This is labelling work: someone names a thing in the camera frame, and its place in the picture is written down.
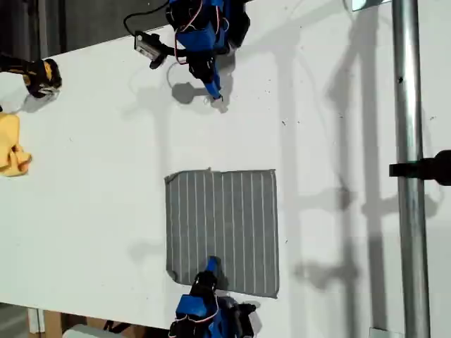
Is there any gripper black camera cable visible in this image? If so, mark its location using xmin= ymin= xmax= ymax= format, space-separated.
xmin=123 ymin=11 xmax=170 ymax=36

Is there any black clamp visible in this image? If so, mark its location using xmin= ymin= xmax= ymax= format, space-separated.
xmin=388 ymin=149 xmax=451 ymax=186

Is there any yellow cloth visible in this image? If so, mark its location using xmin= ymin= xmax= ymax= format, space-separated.
xmin=0 ymin=111 xmax=33 ymax=177

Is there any grey striped towel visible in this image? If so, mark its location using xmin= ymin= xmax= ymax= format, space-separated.
xmin=163 ymin=168 xmax=280 ymax=300

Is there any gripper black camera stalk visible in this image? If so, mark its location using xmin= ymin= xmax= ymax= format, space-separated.
xmin=149 ymin=44 xmax=178 ymax=70

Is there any steel post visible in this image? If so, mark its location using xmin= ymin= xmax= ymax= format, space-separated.
xmin=391 ymin=0 xmax=433 ymax=338

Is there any white plastic container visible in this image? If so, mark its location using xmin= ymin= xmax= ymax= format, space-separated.
xmin=62 ymin=323 xmax=119 ymax=338

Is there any white table leg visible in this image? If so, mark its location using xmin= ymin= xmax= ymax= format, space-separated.
xmin=27 ymin=308 xmax=46 ymax=334

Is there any brown cardboard box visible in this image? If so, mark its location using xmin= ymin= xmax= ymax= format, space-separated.
xmin=26 ymin=308 xmax=170 ymax=338

